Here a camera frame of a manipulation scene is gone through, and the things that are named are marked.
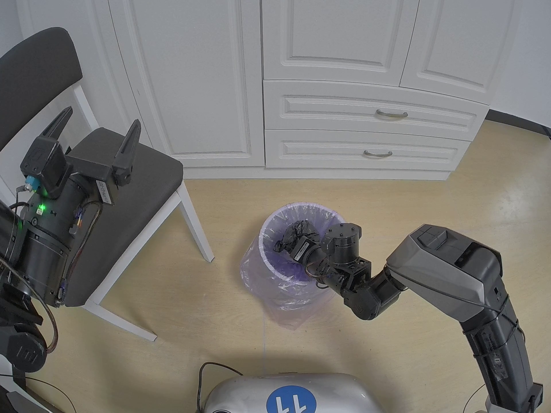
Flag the white trash bin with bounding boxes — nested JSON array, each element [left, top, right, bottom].
[[258, 204, 347, 313]]

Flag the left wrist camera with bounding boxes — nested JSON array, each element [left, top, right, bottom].
[[21, 136, 73, 199]]

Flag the white wardrobe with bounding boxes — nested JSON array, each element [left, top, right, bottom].
[[15, 0, 523, 182]]

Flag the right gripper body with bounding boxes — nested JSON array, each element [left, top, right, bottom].
[[290, 236, 330, 274]]

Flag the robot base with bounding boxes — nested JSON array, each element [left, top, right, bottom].
[[202, 373, 385, 413]]

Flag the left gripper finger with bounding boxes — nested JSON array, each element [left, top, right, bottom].
[[41, 107, 73, 142], [113, 120, 142, 187]]

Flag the black plastic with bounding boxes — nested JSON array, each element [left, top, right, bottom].
[[273, 220, 321, 253]]

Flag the purple plastic bag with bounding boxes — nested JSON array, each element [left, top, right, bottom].
[[240, 202, 347, 329]]

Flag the white chair grey cushions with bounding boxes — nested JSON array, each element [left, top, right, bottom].
[[0, 26, 215, 342]]

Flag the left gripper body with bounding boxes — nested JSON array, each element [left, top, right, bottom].
[[18, 154, 119, 309]]

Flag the black cable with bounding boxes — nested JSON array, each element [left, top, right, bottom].
[[197, 362, 245, 411]]

